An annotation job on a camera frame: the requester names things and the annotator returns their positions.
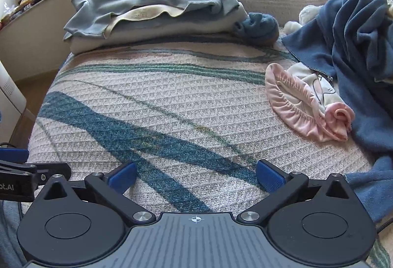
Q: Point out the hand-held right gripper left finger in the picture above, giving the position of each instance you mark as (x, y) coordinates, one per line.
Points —
(124, 177)

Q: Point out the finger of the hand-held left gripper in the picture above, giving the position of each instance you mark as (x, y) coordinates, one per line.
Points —
(12, 154)
(46, 170)

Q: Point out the white ribbed sweater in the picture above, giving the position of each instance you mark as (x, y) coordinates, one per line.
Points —
(138, 36)

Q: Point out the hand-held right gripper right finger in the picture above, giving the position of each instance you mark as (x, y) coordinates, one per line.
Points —
(270, 177)

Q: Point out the blue rolled sock pair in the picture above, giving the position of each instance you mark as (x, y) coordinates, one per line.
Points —
(258, 28)

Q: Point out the white floor appliance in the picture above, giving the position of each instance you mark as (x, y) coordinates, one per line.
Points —
(9, 96)

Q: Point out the white plush toy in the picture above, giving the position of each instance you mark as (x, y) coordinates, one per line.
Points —
(307, 16)

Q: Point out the pink ruffled printed garment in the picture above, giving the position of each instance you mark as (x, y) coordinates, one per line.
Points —
(304, 105)

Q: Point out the dark blue fleece garment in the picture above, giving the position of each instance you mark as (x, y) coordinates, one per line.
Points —
(353, 41)

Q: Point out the leaf print waffle sofa cover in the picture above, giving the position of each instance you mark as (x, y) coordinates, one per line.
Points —
(169, 102)

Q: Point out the blue fleece cloth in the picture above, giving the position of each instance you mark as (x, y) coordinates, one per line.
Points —
(368, 194)

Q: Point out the person's jeans leg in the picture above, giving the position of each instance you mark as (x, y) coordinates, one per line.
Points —
(9, 225)

